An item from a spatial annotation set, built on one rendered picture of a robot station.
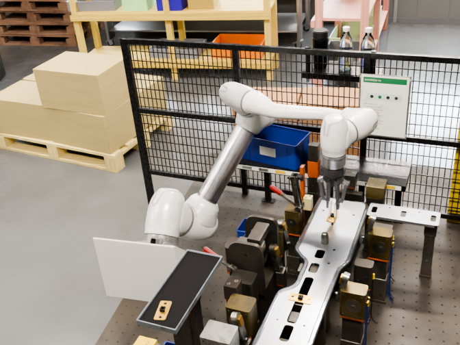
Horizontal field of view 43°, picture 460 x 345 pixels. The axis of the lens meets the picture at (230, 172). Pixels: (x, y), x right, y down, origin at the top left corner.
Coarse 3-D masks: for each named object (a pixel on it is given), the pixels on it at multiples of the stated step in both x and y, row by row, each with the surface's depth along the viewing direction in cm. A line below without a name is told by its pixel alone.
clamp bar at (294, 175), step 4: (292, 172) 242; (296, 172) 241; (292, 176) 239; (296, 176) 240; (300, 176) 238; (292, 180) 239; (296, 180) 242; (300, 180) 239; (292, 184) 240; (296, 184) 243; (292, 188) 241; (296, 188) 241; (296, 192) 242; (300, 192) 245; (296, 196) 243; (300, 196) 246; (296, 200) 244; (300, 200) 246; (296, 204) 245; (300, 204) 244
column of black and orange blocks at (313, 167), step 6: (312, 144) 264; (318, 144) 264; (312, 150) 264; (318, 150) 265; (312, 156) 266; (318, 156) 267; (312, 162) 267; (318, 162) 267; (312, 168) 269; (318, 168) 269; (312, 174) 270; (318, 174) 270; (312, 180) 272; (312, 186) 274; (318, 186) 275; (312, 192) 276; (318, 192) 276; (318, 198) 277; (312, 210) 281
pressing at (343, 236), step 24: (312, 216) 250; (360, 216) 248; (312, 240) 237; (336, 240) 236; (336, 264) 223; (288, 288) 213; (312, 288) 213; (288, 312) 203; (312, 312) 202; (264, 336) 195; (312, 336) 194
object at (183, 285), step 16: (192, 256) 208; (208, 256) 207; (176, 272) 201; (192, 272) 200; (208, 272) 200; (176, 288) 194; (192, 288) 194; (176, 304) 188; (144, 320) 183; (160, 320) 182; (176, 320) 182
